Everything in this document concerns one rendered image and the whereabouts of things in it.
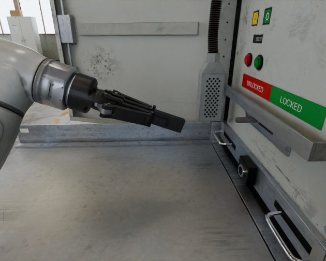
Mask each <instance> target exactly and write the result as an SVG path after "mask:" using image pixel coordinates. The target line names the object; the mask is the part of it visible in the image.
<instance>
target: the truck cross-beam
mask: <svg viewBox="0 0 326 261"><path fill-rule="evenodd" d="M223 124H224V125H225V131H224V140H223V141H224V142H225V143H233V145H232V146H227V147H228V149H229V150H230V152H231V153H232V155H233V156H234V158H235V159H236V161H237V162H238V163H239V159H240V155H248V156H249V158H250V159H251V160H252V161H253V162H254V164H255V165H256V166H257V168H258V170H257V175H256V180H255V185H253V186H254V188H255V189H256V191H257V192H258V194H259V195H260V197H261V198H262V200H263V201H264V203H265V204H266V206H267V207H268V209H269V210H270V211H271V212H272V211H280V210H283V212H284V215H277V216H274V217H275V219H276V221H277V222H278V224H279V225H280V227H281V228H282V230H283V231H284V233H285V234H286V236H287V237H288V239H289V240H290V242H291V243H292V245H293V246H294V248H295V249H296V251H297V252H298V254H299V255H300V257H301V258H302V260H308V258H309V255H310V252H311V250H312V247H313V245H314V242H315V239H316V240H317V241H318V243H319V244H320V245H321V246H322V248H323V249H324V250H325V251H326V239H325V237H324V236H323V235H322V234H321V233H320V232H319V230H318V229H317V228H316V227H315V226H314V225H313V223H312V222H311V221H310V220H309V219H308V218H307V216H306V215H305V214H304V213H303V212H302V210H301V209H300V208H299V207H298V206H297V205H296V203H295V202H294V201H293V200H292V199H291V198H290V196H289V195H288V194H287V193H286V192H285V191H284V189H283V188H282V187H281V186H280V185H279V184H278V182H277V181H276V180H275V179H274V178H273V176H272V175H271V174H270V173H269V172H268V171H267V169H266V168H265V167H264V166H263V165H262V163H261V162H260V161H259V160H258V159H257V158H256V157H255V155H254V154H253V153H252V151H251V150H250V149H249V148H248V147H247V145H246V144H245V143H244V142H243V141H242V140H241V139H240V137H239V136H238V135H237V134H236V133H235V131H234V130H233V129H232V128H231V127H230V126H229V124H228V123H227V120H222V121H221V129H220V130H222V128H223ZM324 261H326V257H325V259H324Z"/></svg>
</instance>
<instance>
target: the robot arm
mask: <svg viewBox="0 0 326 261"><path fill-rule="evenodd" d="M97 85H98V82H97V79H96V78H93V77H90V76H87V75H85V74H82V73H78V70H77V69H76V68H75V67H72V66H69V65H66V64H63V63H60V62H58V61H56V60H53V59H49V58H47V57H45V56H43V55H41V54H40V53H38V52H37V51H35V50H33V49H31V48H29V47H26V46H24V45H21V44H18V43H15V42H12V41H9V40H5V39H1V38H0V170H1V168H2V166H3V165H4V163H5V161H6V159H7V157H8V155H9V153H10V151H11V149H12V147H13V145H14V143H15V141H16V138H17V135H18V133H19V128H20V125H21V122H22V120H23V117H24V115H25V114H26V112H27V111H28V109H29V108H30V106H31V105H32V104H33V103H34V102H37V103H39V104H42V105H47V106H50V107H53V108H57V109H60V110H66V109H67V108H69V109H72V110H75V111H78V112H82V113H88V112H89V110H90V108H93V109H95V110H98V111H99V112H100V115H99V116H100V117H101V118H110V119H116V120H121V121H125V122H130V123H135V124H139V125H144V126H147V127H150V126H151V124H153V125H157V126H160V127H163V128H166V129H169V130H172V131H175V132H178V133H181V131H182V129H183V126H184V124H185V119H184V118H180V117H177V116H175V115H172V114H169V113H166V112H163V111H160V110H157V109H155V108H156V106H155V105H153V107H152V106H151V105H150V104H147V103H144V102H142V101H139V100H137V99H135V98H132V97H130V96H127V95H125V94H122V93H121V92H119V91H117V90H113V91H110V90H107V89H106V90H101V89H98V87H97Z"/></svg>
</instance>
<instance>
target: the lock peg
mask: <svg viewBox="0 0 326 261"><path fill-rule="evenodd" d="M235 121H236V122H237V123H256V124H259V123H260V122H259V121H257V120H256V119H255V118H254V117H236V118H235Z"/></svg>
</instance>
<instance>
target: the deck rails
mask: <svg viewBox="0 0 326 261"><path fill-rule="evenodd" d="M26 128H28V132H21V131H20V129H26ZM210 131H211V122H190V123H185V124H184V126H183V129H182V131H181V133H178V132H175V131H172V130H169V129H166V128H163V127H160V126H157V125H153V124H151V126H150V127H147V126H144V125H139V124H135V123H119V124H47V125H20V128H19V133H18V137H19V141H20V143H19V144H17V145H16V146H15V148H25V147H82V146H139V145H168V144H212V143H211V141H210Z"/></svg>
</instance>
